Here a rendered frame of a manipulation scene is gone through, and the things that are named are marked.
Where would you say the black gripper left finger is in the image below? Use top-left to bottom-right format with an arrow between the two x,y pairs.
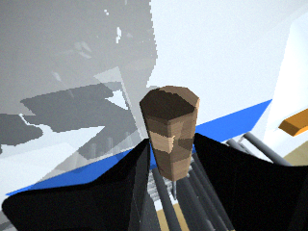
1,139 -> 150,231

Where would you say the blue flat strip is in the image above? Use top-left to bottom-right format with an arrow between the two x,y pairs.
6,100 -> 271,196

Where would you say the brown flat bar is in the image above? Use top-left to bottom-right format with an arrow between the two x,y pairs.
278,108 -> 308,137

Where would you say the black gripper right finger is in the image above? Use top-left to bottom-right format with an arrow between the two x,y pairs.
193,133 -> 308,231

